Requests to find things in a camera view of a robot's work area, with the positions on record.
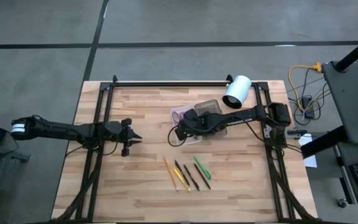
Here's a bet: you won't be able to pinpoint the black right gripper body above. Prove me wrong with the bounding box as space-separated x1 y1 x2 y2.
174 108 222 141

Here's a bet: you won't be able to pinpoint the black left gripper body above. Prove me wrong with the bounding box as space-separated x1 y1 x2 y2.
104 117 134 157

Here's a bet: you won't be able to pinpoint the clear plastic supply box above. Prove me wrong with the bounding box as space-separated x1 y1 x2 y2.
170 105 203 146

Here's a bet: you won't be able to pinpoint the purple handled scissors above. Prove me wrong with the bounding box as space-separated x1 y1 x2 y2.
172 110 186 124

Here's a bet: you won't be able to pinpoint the green pen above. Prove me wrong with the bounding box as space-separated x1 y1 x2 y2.
193 156 212 180

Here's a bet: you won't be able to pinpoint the orange pencil with pink eraser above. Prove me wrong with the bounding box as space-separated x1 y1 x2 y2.
162 155 179 192

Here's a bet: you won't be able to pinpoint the black pen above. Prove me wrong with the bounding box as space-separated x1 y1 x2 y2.
193 162 212 190

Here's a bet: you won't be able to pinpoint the thick black marker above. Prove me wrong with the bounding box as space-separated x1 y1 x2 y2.
183 164 201 192

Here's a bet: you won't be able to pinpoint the yellow highlighter pen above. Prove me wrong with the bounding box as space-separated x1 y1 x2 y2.
172 167 191 192

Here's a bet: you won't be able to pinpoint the cylindrical spot lamp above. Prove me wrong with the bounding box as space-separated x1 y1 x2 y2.
221 74 252 110

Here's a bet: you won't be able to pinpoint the black power adapter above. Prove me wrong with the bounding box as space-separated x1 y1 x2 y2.
301 96 316 119

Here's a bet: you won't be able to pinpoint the white paper sheet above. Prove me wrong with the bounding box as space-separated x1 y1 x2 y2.
298 133 318 169

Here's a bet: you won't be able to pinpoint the black stand beam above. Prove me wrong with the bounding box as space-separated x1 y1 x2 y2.
300 124 347 159

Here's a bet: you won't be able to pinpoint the grey cart top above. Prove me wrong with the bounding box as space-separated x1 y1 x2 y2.
321 60 358 144

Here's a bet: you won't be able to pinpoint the black stand pole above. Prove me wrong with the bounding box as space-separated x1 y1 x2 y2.
334 29 358 73

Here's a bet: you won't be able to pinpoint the black metal table frame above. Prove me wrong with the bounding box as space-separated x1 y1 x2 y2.
50 74 319 223

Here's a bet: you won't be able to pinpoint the black floor cable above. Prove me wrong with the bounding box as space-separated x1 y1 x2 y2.
286 68 326 126

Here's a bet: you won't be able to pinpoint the yellow extension cable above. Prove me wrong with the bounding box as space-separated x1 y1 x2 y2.
287 63 323 105

